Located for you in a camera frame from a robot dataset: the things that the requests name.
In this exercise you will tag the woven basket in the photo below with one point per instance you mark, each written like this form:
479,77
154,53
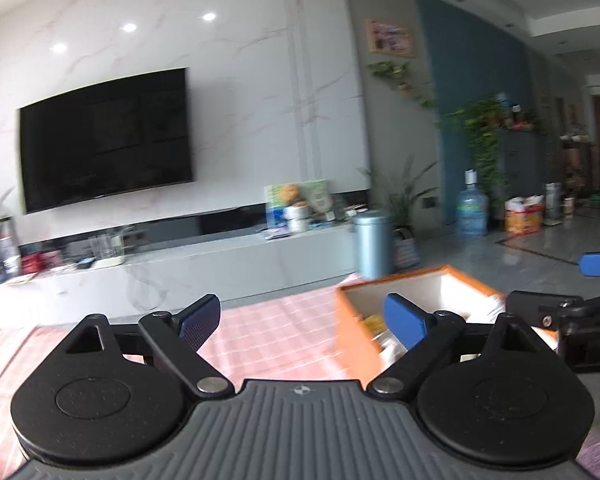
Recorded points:
407,252

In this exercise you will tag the large trailing pothos plant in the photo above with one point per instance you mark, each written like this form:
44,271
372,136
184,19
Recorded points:
480,130

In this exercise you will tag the yellow packet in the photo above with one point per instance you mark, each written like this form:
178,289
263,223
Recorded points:
372,324

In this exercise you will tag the white marble television cabinet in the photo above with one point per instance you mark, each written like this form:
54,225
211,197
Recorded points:
180,270

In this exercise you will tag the white floor appliance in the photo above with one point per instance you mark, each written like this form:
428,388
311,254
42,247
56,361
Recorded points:
553,202

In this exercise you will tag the orange gift box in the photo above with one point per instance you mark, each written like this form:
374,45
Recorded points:
524,217

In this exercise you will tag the green and blue painting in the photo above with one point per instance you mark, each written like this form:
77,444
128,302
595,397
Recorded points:
272,205

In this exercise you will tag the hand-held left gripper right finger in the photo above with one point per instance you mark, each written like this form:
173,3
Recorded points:
405,321

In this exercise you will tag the framed wall picture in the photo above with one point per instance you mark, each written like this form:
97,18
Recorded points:
391,37

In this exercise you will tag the grey-blue trash can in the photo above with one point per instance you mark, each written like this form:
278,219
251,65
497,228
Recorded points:
374,245

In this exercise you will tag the flat silver box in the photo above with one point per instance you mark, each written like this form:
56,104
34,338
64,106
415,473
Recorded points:
275,234

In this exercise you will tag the small brown teddy bear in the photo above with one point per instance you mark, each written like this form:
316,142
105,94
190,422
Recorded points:
289,194

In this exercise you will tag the long-leaf potted plant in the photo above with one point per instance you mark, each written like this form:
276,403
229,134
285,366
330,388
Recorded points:
405,195

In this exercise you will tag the blue water jug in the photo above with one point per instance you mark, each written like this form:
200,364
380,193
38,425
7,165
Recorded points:
472,210

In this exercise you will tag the dark storage cabinet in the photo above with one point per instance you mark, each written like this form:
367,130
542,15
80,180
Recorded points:
522,160

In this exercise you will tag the orange cardboard box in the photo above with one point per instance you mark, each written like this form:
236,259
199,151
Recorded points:
350,332

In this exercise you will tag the dark hallway rack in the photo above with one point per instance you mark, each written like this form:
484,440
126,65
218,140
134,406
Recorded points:
577,170

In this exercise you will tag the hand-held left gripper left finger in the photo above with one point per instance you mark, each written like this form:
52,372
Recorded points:
200,319

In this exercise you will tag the red boxes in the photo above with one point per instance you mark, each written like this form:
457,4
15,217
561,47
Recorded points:
42,261

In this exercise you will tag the pink checked tablecloth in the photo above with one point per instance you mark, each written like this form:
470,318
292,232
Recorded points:
280,330

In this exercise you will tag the black wall television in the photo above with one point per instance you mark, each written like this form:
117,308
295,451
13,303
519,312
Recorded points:
105,140

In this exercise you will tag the hanging vine plant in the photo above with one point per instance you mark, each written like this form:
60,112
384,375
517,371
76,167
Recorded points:
395,77

